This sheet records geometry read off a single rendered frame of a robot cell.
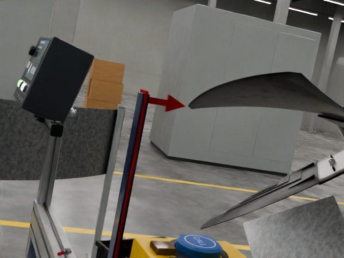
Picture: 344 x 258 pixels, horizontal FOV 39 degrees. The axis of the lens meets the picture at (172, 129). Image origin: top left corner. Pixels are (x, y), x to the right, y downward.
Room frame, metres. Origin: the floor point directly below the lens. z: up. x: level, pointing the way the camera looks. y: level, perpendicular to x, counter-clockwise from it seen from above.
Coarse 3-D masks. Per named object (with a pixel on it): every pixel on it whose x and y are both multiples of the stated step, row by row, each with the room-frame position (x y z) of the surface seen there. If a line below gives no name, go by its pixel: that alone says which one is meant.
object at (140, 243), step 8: (136, 240) 0.41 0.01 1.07; (144, 240) 0.41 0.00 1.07; (152, 240) 0.41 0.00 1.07; (160, 240) 0.42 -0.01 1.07; (168, 240) 0.42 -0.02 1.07; (176, 240) 0.42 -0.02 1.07; (136, 248) 0.40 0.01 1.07; (144, 248) 0.39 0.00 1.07; (224, 248) 0.43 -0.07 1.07; (232, 248) 0.44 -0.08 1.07; (136, 256) 0.40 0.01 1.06; (144, 256) 0.39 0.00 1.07; (152, 256) 0.38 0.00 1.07; (160, 256) 0.38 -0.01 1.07; (168, 256) 0.38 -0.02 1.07; (176, 256) 0.39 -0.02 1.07; (184, 256) 0.39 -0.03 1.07; (224, 256) 0.40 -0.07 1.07; (232, 256) 0.41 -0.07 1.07; (240, 256) 0.42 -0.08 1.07
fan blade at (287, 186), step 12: (300, 168) 0.90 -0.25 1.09; (312, 168) 0.87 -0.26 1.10; (288, 180) 0.87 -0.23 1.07; (300, 180) 0.84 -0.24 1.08; (312, 180) 0.82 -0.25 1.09; (264, 192) 0.89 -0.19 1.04; (276, 192) 0.85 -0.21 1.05; (288, 192) 0.82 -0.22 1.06; (240, 204) 0.90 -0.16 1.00; (252, 204) 0.85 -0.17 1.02; (264, 204) 0.82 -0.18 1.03; (228, 216) 0.85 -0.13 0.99; (240, 216) 0.82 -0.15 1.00; (204, 228) 0.83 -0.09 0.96
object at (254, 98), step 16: (240, 80) 0.62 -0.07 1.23; (256, 80) 0.61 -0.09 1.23; (272, 80) 0.60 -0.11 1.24; (288, 80) 0.59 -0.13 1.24; (304, 80) 0.58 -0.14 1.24; (208, 96) 0.69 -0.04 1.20; (224, 96) 0.69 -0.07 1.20; (240, 96) 0.69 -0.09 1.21; (256, 96) 0.68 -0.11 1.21; (272, 96) 0.67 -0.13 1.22; (288, 96) 0.65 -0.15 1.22; (304, 96) 0.63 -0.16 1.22; (320, 96) 0.61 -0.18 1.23; (320, 112) 0.75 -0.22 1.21; (336, 112) 0.68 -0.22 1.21
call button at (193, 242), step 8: (184, 240) 0.40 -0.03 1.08; (192, 240) 0.41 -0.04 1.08; (200, 240) 0.41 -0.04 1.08; (208, 240) 0.41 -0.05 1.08; (176, 248) 0.40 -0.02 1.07; (184, 248) 0.39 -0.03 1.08; (192, 248) 0.39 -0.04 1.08; (200, 248) 0.39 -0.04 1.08; (208, 248) 0.39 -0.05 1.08; (216, 248) 0.40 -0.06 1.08; (192, 256) 0.39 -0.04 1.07; (200, 256) 0.39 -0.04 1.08; (208, 256) 0.39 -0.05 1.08; (216, 256) 0.39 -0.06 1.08
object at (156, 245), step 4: (152, 244) 0.39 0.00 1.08; (156, 244) 0.39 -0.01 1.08; (160, 244) 0.39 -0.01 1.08; (164, 244) 0.39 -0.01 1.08; (168, 244) 0.40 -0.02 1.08; (152, 248) 0.39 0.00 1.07; (156, 248) 0.38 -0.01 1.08; (160, 248) 0.38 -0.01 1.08; (164, 248) 0.39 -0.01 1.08; (168, 248) 0.39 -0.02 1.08; (172, 248) 0.39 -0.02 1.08; (156, 252) 0.38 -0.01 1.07; (160, 252) 0.38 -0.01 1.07; (164, 252) 0.38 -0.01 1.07; (168, 252) 0.39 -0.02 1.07; (172, 252) 0.39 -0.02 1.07
